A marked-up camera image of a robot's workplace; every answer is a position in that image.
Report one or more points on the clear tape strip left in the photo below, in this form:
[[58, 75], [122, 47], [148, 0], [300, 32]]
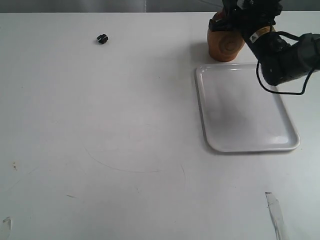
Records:
[[5, 228]]

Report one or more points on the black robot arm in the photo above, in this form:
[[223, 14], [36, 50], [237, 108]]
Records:
[[281, 56]]

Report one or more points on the brown wooden mortar cup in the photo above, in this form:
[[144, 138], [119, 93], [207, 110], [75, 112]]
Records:
[[224, 40]]

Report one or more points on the white rectangular tray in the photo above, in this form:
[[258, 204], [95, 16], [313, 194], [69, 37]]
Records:
[[238, 115]]

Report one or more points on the clear tape strip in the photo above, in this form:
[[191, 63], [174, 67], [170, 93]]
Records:
[[276, 217], [5, 228]]

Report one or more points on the clear tape strip right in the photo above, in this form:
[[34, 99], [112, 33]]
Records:
[[276, 217]]

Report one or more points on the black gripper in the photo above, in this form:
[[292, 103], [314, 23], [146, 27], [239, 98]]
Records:
[[244, 16]]

